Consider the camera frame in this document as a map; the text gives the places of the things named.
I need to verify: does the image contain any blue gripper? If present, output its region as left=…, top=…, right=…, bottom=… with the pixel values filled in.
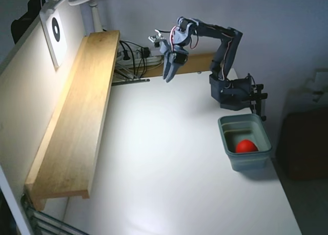
left=160, top=25, right=193, bottom=83

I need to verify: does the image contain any red ball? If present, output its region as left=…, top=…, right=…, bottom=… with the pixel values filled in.
left=235, top=139, right=259, bottom=154

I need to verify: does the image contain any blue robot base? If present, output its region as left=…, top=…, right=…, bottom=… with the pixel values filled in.
left=209, top=75, right=254, bottom=110

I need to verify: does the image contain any grey collapsible container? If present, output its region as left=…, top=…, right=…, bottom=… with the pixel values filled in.
left=217, top=114, right=273, bottom=172

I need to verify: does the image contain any white power strip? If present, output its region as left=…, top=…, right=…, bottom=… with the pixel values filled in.
left=116, top=49, right=165, bottom=67

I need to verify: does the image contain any wooden back plank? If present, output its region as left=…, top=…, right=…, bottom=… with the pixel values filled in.
left=150, top=53, right=216, bottom=78

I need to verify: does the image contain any white lamp pole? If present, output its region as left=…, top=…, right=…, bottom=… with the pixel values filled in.
left=88, top=3, right=104, bottom=32

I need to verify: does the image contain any black table clamp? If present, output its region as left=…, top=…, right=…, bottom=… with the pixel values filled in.
left=248, top=83, right=269, bottom=122

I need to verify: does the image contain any long wooden shelf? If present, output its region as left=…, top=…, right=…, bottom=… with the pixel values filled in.
left=24, top=30, right=121, bottom=211

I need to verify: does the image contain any cream partition panel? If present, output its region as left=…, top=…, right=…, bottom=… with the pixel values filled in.
left=0, top=13, right=89, bottom=235

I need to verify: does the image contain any dark case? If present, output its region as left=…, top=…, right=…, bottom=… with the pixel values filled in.
left=278, top=112, right=328, bottom=181

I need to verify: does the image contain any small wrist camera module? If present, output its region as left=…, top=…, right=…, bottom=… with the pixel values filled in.
left=148, top=29, right=166, bottom=45

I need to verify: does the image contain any power strip with black cables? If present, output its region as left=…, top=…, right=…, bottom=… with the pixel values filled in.
left=119, top=40, right=151, bottom=79

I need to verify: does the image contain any metal shelf support frame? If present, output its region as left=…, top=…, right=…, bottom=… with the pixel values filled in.
left=112, top=68, right=140, bottom=80

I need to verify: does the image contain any white board with black ring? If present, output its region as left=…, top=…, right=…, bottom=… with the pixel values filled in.
left=39, top=8, right=69, bottom=72

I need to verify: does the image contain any white wall pipe fitting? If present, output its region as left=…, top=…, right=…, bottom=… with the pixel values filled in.
left=283, top=69, right=328, bottom=123

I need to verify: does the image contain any grey metal frame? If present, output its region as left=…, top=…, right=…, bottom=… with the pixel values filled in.
left=20, top=191, right=85, bottom=235

